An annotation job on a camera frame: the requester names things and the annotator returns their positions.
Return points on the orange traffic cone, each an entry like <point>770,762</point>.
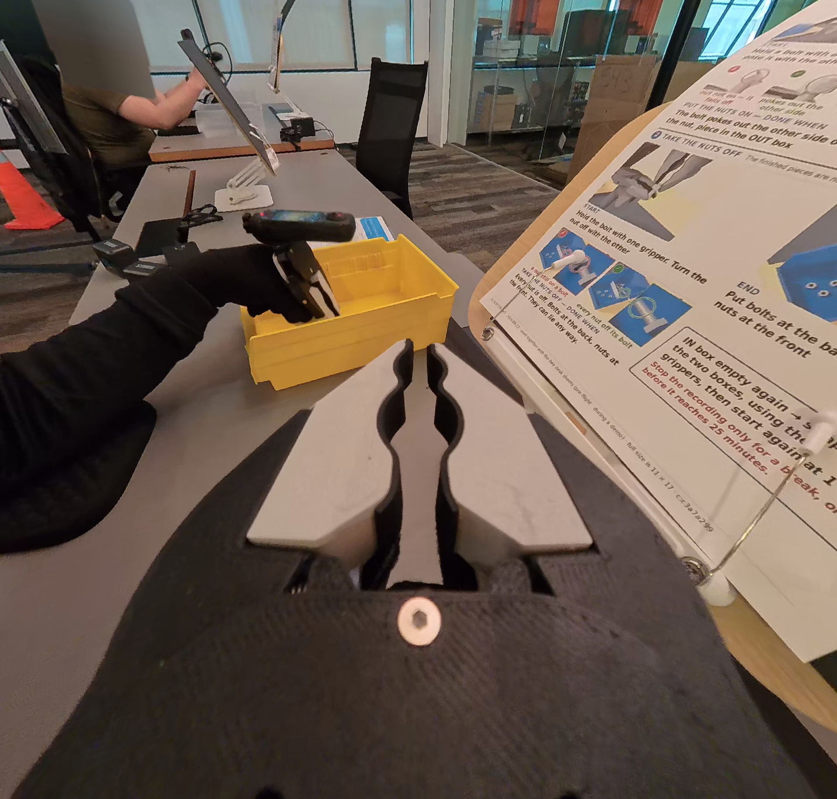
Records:
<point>26,203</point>

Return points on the black office chair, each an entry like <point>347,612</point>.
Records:
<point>392,125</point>

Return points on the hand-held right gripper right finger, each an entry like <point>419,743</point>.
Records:
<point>516,485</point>

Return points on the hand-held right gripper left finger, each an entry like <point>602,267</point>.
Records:
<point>327,485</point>

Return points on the printed instruction sheet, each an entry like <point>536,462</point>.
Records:
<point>686,256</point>

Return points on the tilted document stand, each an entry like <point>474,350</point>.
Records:
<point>280,46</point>
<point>245,187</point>

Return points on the white stand with instruction sheet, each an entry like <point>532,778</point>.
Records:
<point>771,681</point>

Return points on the black swivel chair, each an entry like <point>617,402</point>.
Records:
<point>59,158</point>

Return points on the grey tilted board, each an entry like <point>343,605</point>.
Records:
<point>29,102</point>

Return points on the person's left hand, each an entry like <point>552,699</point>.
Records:
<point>242,282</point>

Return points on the black battery pack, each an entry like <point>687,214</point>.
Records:
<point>112,251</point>
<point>144,270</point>

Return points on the small black device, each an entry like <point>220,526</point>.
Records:
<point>297,128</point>

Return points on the orange resin printer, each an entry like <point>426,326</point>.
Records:
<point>641,12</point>
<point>536,11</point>

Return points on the black steel column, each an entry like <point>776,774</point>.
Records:
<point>680,33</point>

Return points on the cardboard box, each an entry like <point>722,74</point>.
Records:
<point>621,112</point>

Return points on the blue white leaflet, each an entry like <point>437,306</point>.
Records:
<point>382,228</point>

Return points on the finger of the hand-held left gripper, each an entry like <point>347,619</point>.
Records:
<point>312,302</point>
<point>327,295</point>

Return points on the yellow plastic bin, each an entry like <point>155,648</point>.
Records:
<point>392,302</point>

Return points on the person's left forearm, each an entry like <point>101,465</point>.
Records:
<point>78,387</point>

